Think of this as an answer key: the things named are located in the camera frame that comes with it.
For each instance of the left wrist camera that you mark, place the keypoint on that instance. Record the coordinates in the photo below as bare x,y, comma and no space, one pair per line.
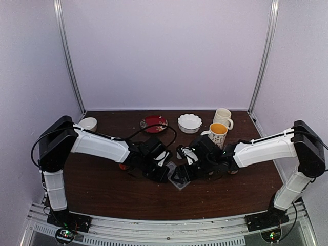
155,151

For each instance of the red floral plate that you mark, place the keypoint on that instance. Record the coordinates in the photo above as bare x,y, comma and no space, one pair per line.
153,123

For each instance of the left aluminium frame post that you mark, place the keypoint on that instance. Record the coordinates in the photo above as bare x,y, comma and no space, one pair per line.
68,60

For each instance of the white scalloped bowl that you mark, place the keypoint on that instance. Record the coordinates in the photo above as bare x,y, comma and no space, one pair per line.
189,123

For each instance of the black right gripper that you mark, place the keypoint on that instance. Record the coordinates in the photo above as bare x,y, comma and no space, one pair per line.
187,174

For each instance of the cream textured mug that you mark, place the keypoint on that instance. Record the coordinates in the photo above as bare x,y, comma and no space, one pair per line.
223,116

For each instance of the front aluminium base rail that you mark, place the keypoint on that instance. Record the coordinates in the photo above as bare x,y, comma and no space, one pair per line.
232,230

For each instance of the right aluminium frame post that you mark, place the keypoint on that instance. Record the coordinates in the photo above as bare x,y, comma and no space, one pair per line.
272,24

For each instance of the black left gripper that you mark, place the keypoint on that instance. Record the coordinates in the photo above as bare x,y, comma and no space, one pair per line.
162,177

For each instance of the clear plastic pill organizer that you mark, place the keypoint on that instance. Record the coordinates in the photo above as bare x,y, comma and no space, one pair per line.
174,177

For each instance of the plain white ceramic bowl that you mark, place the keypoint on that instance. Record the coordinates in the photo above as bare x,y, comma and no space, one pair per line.
89,123

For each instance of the floral mug yellow inside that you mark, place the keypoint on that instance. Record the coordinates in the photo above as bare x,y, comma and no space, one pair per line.
217,133

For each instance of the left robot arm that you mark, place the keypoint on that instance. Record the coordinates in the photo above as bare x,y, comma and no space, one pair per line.
65,137

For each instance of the aluminium frame post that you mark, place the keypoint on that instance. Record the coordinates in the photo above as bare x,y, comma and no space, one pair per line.
68,60
272,24

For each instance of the orange pill bottle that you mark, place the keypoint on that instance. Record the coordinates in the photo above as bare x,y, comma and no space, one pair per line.
124,167

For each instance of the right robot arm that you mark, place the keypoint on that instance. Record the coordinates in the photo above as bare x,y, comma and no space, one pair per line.
299,141

